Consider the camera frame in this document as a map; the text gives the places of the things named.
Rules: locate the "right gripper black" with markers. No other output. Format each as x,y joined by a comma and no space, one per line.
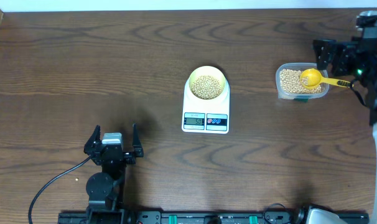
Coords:
343,50

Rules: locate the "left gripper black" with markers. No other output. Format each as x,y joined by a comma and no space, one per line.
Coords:
112,154

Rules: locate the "yellow measuring scoop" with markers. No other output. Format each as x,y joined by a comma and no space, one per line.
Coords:
312,78

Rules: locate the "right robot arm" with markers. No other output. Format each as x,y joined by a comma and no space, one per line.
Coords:
365,89

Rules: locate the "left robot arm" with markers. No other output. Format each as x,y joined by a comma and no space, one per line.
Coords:
105,189

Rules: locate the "white digital kitchen scale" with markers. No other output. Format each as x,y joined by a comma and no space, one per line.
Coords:
206,116

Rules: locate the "soybeans in bowl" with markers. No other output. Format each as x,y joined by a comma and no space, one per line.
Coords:
206,87

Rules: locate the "pale yellow bowl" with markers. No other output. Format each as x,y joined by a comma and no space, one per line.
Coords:
211,71

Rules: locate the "soybeans pile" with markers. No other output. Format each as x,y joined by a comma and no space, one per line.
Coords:
291,82

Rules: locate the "clear plastic container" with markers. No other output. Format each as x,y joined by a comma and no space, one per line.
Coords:
293,96

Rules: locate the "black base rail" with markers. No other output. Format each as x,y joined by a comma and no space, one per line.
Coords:
155,217

